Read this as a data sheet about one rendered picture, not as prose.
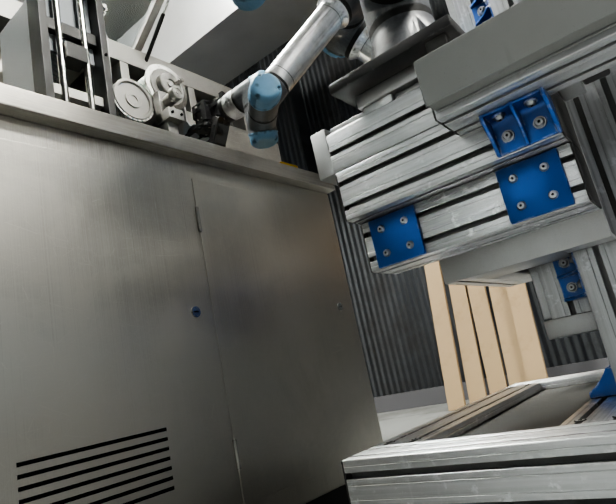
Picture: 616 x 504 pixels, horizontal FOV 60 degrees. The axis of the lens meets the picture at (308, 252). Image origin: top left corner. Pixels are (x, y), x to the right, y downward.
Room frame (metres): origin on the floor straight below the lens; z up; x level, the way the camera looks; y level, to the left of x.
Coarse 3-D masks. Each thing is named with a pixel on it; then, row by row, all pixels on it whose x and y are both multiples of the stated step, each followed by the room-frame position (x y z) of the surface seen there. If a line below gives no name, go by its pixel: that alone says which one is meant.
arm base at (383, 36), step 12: (396, 12) 0.78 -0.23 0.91; (408, 12) 0.78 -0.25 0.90; (420, 12) 0.78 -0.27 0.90; (384, 24) 0.79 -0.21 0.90; (396, 24) 0.78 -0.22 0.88; (408, 24) 0.77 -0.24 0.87; (420, 24) 0.78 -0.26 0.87; (372, 36) 0.82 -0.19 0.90; (384, 36) 0.79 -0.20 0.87; (396, 36) 0.77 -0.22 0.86; (408, 36) 0.77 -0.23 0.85; (372, 48) 0.83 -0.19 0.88; (384, 48) 0.79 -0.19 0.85
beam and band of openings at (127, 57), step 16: (0, 0) 1.34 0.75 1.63; (0, 16) 1.34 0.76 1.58; (0, 32) 1.40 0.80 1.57; (112, 48) 1.64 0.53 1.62; (128, 48) 1.69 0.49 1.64; (112, 64) 1.67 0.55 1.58; (128, 64) 1.69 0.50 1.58; (144, 64) 1.74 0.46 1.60; (160, 64) 1.80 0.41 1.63; (112, 80) 1.69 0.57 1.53; (192, 80) 1.92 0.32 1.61; (208, 80) 2.00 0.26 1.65; (192, 96) 1.91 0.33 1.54; (208, 96) 2.00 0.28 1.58; (240, 128) 2.16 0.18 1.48
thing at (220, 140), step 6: (216, 120) 1.32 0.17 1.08; (222, 120) 1.33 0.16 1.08; (216, 126) 1.33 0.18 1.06; (222, 126) 1.34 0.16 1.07; (228, 126) 1.35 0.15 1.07; (210, 132) 1.34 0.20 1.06; (216, 132) 1.33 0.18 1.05; (222, 132) 1.35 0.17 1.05; (210, 138) 1.34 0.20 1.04; (216, 138) 1.34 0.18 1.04; (222, 138) 1.36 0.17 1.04; (216, 144) 1.35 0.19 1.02; (222, 144) 1.36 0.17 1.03
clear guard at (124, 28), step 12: (24, 0) 1.41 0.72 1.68; (108, 0) 1.55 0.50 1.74; (120, 0) 1.57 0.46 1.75; (132, 0) 1.59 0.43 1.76; (144, 0) 1.61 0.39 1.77; (108, 12) 1.58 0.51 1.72; (120, 12) 1.60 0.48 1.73; (132, 12) 1.62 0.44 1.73; (144, 12) 1.65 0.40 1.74; (108, 24) 1.61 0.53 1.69; (120, 24) 1.63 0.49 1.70; (132, 24) 1.66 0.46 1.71; (108, 36) 1.64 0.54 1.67; (120, 36) 1.67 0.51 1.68; (132, 36) 1.69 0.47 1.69
